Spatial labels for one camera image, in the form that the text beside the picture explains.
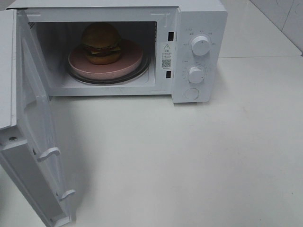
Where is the round white door button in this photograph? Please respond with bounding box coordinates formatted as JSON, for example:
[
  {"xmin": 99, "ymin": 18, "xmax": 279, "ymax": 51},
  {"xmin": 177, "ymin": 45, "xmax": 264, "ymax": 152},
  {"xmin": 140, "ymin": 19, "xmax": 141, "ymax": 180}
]
[{"xmin": 184, "ymin": 88, "xmax": 199, "ymax": 100}]

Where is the pink round plate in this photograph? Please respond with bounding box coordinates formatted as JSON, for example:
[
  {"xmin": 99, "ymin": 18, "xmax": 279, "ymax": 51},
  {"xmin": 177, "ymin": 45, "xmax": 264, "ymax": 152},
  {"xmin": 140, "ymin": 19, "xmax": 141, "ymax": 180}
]
[{"xmin": 68, "ymin": 39, "xmax": 144, "ymax": 80}]

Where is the burger with sesame bun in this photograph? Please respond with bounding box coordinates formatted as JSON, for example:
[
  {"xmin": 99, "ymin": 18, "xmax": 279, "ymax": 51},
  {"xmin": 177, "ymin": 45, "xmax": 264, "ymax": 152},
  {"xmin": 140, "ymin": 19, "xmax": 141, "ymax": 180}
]
[{"xmin": 81, "ymin": 22, "xmax": 122, "ymax": 65}]

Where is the white microwave door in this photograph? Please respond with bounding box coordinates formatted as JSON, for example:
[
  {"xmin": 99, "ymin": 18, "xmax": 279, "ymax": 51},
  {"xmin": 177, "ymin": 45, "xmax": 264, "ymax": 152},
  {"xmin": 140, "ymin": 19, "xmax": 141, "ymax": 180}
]
[{"xmin": 0, "ymin": 9, "xmax": 74, "ymax": 227}]

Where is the lower white timer knob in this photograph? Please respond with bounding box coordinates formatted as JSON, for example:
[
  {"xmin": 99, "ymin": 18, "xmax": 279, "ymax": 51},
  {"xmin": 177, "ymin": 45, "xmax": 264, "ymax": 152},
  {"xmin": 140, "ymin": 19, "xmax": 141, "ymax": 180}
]
[{"xmin": 188, "ymin": 66, "xmax": 205, "ymax": 84}]

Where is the white warning label sticker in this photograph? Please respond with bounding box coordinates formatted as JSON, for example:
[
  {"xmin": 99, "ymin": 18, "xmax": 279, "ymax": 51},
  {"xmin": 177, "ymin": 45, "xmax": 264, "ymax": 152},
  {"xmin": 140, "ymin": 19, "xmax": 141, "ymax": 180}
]
[{"xmin": 161, "ymin": 43, "xmax": 173, "ymax": 69}]

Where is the white microwave oven body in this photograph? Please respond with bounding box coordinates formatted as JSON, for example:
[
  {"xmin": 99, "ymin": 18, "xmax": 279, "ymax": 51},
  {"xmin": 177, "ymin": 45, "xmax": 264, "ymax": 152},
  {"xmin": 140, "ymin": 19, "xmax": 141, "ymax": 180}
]
[{"xmin": 6, "ymin": 0, "xmax": 228, "ymax": 103}]

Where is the upper white power knob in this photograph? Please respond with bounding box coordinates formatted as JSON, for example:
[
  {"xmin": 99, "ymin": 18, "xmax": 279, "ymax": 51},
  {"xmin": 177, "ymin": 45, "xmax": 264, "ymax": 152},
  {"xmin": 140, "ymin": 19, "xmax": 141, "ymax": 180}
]
[{"xmin": 190, "ymin": 34, "xmax": 211, "ymax": 56}]

